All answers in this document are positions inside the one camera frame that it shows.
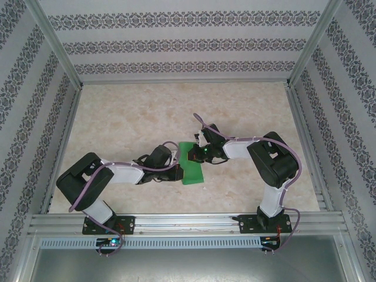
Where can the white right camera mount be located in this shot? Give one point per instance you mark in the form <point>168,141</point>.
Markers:
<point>201,138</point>

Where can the long aluminium mounting rail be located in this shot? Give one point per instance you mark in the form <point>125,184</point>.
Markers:
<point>188,224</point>

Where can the thin aluminium wall rail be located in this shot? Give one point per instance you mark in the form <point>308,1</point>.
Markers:
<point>185,81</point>

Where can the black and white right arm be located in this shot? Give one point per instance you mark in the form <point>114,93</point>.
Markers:
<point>235,151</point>

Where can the grey sheet metal tray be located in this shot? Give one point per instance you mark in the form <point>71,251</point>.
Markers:
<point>188,265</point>

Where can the grey metal table leg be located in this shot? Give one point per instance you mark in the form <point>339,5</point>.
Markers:
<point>213,135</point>

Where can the green paper sheet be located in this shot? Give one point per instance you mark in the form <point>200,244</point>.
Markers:
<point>192,173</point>

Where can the aluminium corner post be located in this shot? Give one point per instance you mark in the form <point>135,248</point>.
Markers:
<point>315,44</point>
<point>55,44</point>

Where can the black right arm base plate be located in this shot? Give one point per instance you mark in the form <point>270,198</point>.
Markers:
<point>246,224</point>

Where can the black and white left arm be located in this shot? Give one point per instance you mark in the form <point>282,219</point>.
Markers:
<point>126,174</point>

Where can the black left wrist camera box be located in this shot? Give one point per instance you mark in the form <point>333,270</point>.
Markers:
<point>161,157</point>

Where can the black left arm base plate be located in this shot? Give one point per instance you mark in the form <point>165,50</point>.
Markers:
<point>129,224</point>

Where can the aluminium table edge rail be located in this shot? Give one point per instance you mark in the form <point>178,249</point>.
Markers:
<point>311,152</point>
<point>60,152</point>

